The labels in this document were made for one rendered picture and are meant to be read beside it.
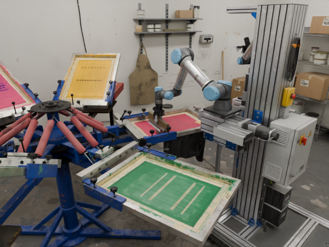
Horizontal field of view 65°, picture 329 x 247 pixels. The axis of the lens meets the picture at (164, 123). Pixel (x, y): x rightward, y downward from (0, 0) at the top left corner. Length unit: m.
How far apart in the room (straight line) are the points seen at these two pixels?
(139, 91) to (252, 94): 2.70
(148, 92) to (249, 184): 2.71
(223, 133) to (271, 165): 0.46
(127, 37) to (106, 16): 0.43
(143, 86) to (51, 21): 1.69
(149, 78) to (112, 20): 1.09
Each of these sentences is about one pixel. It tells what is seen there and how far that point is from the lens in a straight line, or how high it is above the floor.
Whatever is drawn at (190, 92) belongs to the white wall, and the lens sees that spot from 5.10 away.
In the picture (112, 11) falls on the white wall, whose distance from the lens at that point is 4.30.
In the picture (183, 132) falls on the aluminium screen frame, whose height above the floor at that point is 0.98.
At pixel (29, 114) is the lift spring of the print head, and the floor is 1.25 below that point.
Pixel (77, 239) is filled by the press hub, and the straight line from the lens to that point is 2.79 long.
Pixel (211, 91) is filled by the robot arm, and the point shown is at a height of 1.44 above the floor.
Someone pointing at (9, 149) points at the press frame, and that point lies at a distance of 2.24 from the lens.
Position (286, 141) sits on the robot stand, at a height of 1.13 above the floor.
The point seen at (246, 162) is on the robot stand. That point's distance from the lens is 2.35.
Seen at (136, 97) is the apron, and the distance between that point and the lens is 4.51.
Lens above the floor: 1.94
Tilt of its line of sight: 22 degrees down
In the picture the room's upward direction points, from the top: straight up
